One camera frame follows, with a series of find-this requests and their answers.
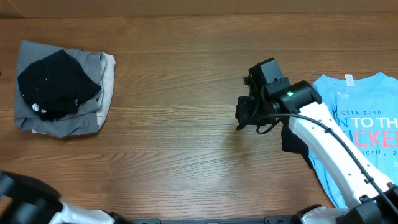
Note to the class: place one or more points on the black t-shirt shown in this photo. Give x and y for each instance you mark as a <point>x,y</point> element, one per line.
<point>56,86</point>

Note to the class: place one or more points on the grey folded trousers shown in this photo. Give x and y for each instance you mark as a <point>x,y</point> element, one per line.
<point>30,52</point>

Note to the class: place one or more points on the light blue printed t-shirt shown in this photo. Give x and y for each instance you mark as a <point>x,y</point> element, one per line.
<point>366,111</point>

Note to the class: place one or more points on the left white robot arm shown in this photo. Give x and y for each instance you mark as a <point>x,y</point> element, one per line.
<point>35,202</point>

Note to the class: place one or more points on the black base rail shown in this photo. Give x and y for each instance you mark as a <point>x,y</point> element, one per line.
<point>214,221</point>

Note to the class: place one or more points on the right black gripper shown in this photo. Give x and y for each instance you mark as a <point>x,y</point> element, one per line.
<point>244,116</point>

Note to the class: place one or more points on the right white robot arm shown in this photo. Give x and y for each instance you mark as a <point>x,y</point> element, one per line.
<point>370,196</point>

